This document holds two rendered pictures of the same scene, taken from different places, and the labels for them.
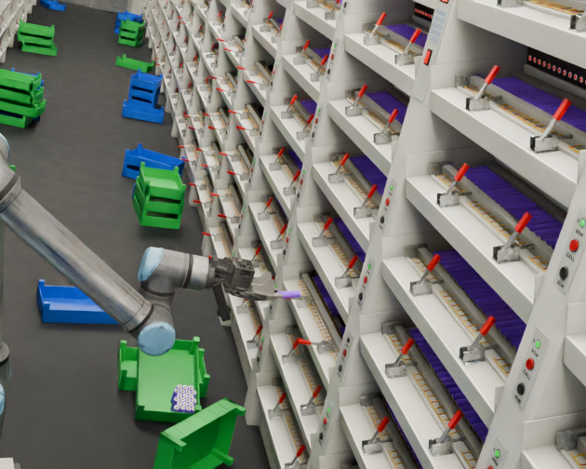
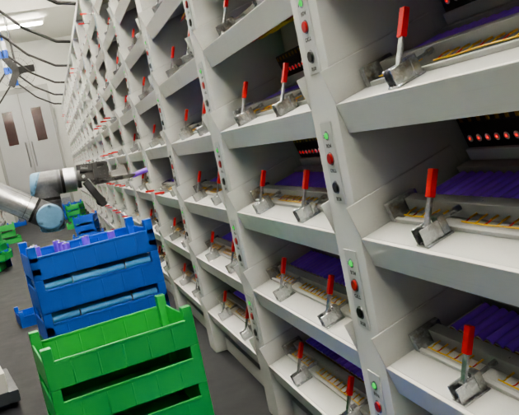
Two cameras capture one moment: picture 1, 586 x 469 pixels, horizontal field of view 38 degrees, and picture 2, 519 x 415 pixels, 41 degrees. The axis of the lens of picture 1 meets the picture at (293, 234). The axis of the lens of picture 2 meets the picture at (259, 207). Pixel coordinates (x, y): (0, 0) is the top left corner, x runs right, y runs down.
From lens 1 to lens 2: 1.11 m
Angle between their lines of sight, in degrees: 13
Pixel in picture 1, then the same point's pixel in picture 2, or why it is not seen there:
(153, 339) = (47, 216)
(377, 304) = (171, 118)
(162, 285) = (47, 192)
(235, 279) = (95, 171)
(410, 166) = (145, 18)
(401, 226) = (160, 60)
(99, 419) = not seen: hidden behind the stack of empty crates
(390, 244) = (158, 74)
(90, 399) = not seen: hidden behind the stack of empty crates
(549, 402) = (201, 13)
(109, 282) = (1, 188)
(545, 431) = (209, 32)
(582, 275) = not seen: outside the picture
